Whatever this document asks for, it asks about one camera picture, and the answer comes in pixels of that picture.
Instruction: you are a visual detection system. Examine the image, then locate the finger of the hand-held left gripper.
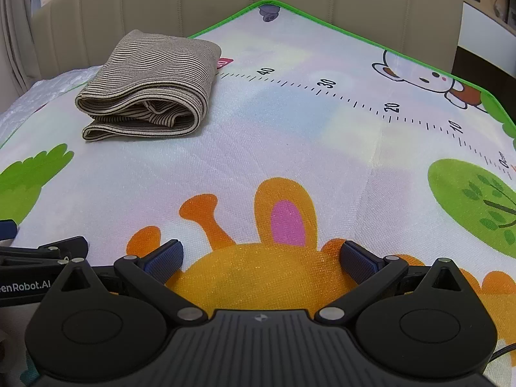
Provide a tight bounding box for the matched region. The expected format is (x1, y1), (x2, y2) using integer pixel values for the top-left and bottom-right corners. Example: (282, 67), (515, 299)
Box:
(0, 219), (19, 242)
(0, 235), (89, 266)

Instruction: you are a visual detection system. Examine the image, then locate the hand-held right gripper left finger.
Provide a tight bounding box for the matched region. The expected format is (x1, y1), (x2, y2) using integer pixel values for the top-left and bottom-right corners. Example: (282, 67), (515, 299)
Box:
(60, 239), (207, 322)

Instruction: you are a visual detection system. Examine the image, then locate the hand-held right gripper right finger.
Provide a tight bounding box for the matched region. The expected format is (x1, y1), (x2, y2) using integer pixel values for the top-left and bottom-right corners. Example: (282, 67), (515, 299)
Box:
(315, 241), (463, 322)

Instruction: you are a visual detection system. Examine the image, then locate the striped beige cloth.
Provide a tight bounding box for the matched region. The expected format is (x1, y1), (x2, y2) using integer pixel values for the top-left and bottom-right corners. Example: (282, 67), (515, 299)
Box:
(75, 29), (223, 143)

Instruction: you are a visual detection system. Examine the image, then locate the white quilted mattress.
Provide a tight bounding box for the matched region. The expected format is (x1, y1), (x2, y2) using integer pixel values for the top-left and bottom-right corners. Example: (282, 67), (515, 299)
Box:
(0, 64), (104, 146)

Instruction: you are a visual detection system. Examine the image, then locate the beige curtain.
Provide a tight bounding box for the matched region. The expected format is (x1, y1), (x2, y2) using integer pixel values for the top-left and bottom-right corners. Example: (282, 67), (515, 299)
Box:
(0, 0), (43, 107)

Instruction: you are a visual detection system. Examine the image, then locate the white cabinet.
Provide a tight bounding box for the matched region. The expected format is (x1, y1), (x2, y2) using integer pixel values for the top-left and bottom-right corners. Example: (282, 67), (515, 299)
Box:
(455, 2), (516, 124)

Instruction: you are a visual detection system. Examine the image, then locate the beige padded headboard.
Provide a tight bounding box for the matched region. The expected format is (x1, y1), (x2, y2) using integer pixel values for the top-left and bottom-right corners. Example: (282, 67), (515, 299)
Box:
(30, 0), (464, 80)

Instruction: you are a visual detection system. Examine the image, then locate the black cable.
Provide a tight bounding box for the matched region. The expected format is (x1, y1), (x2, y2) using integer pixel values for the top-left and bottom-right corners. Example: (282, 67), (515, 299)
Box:
(489, 342), (516, 362)

